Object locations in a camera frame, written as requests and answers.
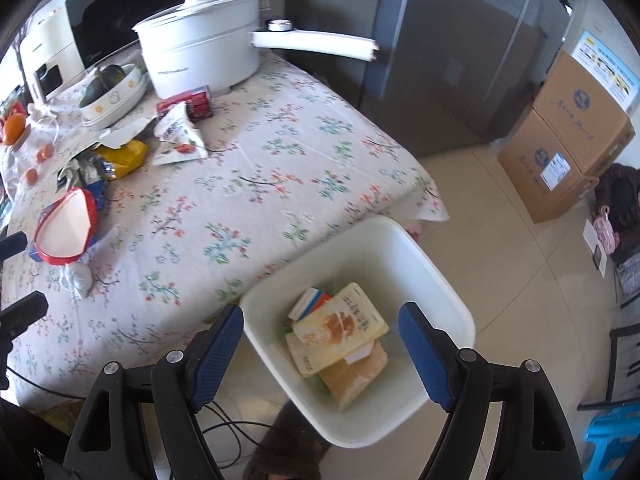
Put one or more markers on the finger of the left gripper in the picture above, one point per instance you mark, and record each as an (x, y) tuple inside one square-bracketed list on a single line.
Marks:
[(12, 245), (18, 317)]

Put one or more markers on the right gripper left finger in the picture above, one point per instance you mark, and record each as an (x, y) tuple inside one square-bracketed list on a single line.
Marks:
[(109, 440)]

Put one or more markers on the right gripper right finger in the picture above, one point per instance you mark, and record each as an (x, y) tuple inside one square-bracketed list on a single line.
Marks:
[(533, 440)]

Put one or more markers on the torn orange milk carton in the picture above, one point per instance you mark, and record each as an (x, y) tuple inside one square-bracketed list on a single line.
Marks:
[(348, 378)]

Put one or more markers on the yellow bread bag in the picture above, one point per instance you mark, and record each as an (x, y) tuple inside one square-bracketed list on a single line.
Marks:
[(340, 326)]

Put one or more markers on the white trash bin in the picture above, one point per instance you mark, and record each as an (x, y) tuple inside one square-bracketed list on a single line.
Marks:
[(381, 257)]

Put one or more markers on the crumpled white tissue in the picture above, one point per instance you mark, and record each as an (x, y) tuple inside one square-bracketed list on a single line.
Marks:
[(77, 279)]

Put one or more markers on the blue plastic stool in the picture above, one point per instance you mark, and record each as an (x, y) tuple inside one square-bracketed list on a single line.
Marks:
[(613, 435)]

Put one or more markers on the floral tablecloth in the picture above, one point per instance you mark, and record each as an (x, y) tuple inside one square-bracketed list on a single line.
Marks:
[(288, 164)]

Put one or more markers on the large orange fruit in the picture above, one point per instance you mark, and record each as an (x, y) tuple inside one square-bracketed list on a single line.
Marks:
[(13, 128)]

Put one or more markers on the yellow snack wrapper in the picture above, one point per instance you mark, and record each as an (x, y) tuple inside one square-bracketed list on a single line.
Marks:
[(124, 160)]

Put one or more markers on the torn white cardboard piece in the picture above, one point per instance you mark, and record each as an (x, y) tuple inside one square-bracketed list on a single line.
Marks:
[(113, 137)]

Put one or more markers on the white ceramic bowl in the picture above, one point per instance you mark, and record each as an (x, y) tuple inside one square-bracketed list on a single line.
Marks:
[(117, 102)]

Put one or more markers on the dark fuzzy slipper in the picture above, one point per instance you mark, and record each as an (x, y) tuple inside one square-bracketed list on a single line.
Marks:
[(291, 449)]

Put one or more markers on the green pumpkin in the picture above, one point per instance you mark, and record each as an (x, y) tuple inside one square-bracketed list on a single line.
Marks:
[(104, 79)]

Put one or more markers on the white strawberry snack wrapper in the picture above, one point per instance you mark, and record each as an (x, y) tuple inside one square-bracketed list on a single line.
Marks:
[(180, 140)]

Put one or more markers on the red soda can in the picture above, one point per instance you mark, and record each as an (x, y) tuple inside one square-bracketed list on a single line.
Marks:
[(198, 104)]

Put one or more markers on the black microwave oven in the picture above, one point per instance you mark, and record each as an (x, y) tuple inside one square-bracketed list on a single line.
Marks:
[(66, 37)]

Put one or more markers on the large cardboard box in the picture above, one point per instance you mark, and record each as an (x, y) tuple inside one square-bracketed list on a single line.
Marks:
[(542, 171)]

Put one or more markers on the dark bag on floor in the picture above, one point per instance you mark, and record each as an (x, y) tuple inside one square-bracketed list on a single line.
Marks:
[(617, 195)]

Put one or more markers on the white electric cooking pot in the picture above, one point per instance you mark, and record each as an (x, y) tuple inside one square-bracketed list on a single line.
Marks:
[(217, 43)]

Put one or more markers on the small cardboard box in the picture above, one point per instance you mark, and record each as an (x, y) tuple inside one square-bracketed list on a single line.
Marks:
[(590, 124)]

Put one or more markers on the grey refrigerator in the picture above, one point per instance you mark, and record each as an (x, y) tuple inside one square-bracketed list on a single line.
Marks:
[(448, 73)]

